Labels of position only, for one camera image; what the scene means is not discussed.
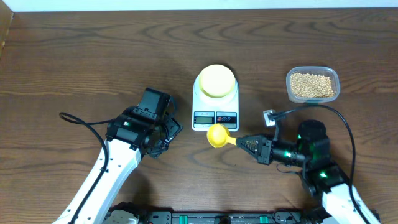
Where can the white digital kitchen scale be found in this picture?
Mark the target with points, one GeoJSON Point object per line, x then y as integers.
{"type": "Point", "coordinates": [207, 111]}

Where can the soybeans in container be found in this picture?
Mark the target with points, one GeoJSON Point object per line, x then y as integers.
{"type": "Point", "coordinates": [308, 85]}

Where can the pale yellow bowl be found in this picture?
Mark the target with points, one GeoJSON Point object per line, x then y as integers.
{"type": "Point", "coordinates": [216, 81]}

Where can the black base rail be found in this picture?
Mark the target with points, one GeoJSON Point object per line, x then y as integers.
{"type": "Point", "coordinates": [127, 212]}

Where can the yellow measuring scoop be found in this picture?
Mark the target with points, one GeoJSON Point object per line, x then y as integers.
{"type": "Point", "coordinates": [218, 136]}

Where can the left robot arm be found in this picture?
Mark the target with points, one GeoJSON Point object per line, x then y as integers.
{"type": "Point", "coordinates": [146, 129]}

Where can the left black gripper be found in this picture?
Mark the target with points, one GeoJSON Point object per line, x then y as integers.
{"type": "Point", "coordinates": [173, 127]}

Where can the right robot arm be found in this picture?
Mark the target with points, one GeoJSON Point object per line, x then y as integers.
{"type": "Point", "coordinates": [321, 176]}

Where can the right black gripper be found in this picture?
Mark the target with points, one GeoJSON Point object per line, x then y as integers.
{"type": "Point", "coordinates": [263, 150]}

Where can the clear plastic container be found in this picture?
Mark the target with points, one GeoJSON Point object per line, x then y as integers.
{"type": "Point", "coordinates": [326, 71]}

